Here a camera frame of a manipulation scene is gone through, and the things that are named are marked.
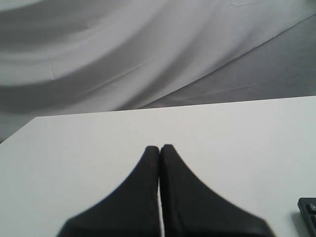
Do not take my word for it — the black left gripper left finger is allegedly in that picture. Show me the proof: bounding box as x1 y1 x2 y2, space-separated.
58 146 160 237

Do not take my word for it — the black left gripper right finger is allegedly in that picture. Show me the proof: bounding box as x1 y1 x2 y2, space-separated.
160 145 272 237

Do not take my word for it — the black acer keyboard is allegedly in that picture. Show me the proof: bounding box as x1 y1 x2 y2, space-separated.
297 197 316 237

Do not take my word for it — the grey backdrop cloth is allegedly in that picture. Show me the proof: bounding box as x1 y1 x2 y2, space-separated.
0 0 316 141

